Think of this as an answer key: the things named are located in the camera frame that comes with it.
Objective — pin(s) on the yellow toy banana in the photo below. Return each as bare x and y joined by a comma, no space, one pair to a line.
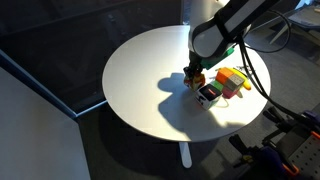
246,83

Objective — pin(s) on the red yellow round toy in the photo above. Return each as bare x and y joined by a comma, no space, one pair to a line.
196,82

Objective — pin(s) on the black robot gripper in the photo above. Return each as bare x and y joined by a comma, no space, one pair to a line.
196,61

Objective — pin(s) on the grey studded block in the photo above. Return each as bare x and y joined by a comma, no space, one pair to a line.
235,82

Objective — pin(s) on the small green block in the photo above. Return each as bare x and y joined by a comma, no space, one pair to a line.
216,85

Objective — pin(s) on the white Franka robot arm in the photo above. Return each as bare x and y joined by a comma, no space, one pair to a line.
216,33

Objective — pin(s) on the small orange block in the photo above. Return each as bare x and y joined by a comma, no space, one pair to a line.
224,75

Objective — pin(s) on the black perforated pegboard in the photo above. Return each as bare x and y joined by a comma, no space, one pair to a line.
306,156

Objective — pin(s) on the dark red-faced block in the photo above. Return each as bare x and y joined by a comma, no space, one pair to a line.
230,93

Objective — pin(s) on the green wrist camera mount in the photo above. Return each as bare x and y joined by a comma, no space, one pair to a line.
216,58

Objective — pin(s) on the black purple orange clamp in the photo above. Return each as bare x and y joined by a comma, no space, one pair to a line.
263,156
290,121

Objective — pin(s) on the background desk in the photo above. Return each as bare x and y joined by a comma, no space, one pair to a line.
300,20

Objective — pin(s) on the black number one cube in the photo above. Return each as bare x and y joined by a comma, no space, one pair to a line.
208,96

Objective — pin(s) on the white table base legs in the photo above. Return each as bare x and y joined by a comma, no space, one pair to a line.
185,155

